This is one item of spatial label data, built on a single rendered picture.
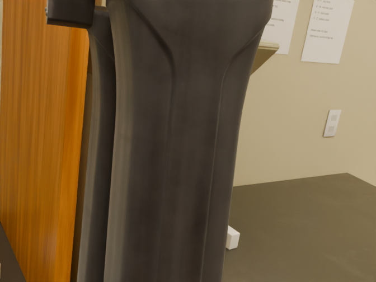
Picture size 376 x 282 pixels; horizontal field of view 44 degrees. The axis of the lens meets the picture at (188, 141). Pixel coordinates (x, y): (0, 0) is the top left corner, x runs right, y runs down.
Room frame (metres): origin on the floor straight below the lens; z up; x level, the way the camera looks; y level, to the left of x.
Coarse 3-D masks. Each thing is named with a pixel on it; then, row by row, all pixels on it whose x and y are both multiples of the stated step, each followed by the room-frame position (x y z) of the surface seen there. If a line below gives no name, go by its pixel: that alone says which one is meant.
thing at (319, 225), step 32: (256, 192) 1.53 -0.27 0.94; (288, 192) 1.57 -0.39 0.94; (320, 192) 1.62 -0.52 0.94; (352, 192) 1.68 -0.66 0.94; (0, 224) 1.05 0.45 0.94; (256, 224) 1.28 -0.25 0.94; (288, 224) 1.31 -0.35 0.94; (320, 224) 1.35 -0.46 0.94; (352, 224) 1.39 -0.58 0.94; (0, 256) 0.92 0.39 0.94; (256, 256) 1.09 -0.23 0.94; (288, 256) 1.12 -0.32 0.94; (320, 256) 1.14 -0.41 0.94; (352, 256) 1.17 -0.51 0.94
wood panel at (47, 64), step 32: (32, 0) 0.88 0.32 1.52; (32, 32) 0.87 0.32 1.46; (64, 32) 0.72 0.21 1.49; (32, 64) 0.86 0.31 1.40; (64, 64) 0.71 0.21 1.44; (32, 96) 0.85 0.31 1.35; (64, 96) 0.70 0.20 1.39; (0, 128) 1.09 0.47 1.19; (32, 128) 0.85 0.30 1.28; (64, 128) 0.69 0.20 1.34; (0, 160) 1.08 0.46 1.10; (32, 160) 0.84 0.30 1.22; (64, 160) 0.70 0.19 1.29; (0, 192) 1.08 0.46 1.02; (32, 192) 0.83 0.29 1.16; (64, 192) 0.70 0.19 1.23; (32, 224) 0.82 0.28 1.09; (64, 224) 0.70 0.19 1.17; (32, 256) 0.81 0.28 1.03; (64, 256) 0.70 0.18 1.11
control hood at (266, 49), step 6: (264, 42) 0.88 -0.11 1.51; (270, 42) 0.90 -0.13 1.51; (258, 48) 0.87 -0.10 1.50; (264, 48) 0.88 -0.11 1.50; (270, 48) 0.89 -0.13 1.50; (276, 48) 0.90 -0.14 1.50; (258, 54) 0.89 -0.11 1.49; (264, 54) 0.90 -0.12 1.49; (270, 54) 0.91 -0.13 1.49; (258, 60) 0.91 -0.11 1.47; (264, 60) 0.92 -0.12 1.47; (258, 66) 0.93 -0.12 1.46; (252, 72) 0.94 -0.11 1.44
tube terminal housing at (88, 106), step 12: (96, 0) 0.83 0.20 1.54; (84, 108) 0.84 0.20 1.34; (84, 120) 0.84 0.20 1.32; (84, 132) 0.84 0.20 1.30; (84, 144) 0.83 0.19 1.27; (84, 156) 0.83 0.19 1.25; (84, 168) 0.82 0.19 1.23; (84, 180) 0.82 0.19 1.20; (72, 252) 0.85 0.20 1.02; (72, 264) 0.84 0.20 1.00; (72, 276) 0.84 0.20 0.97
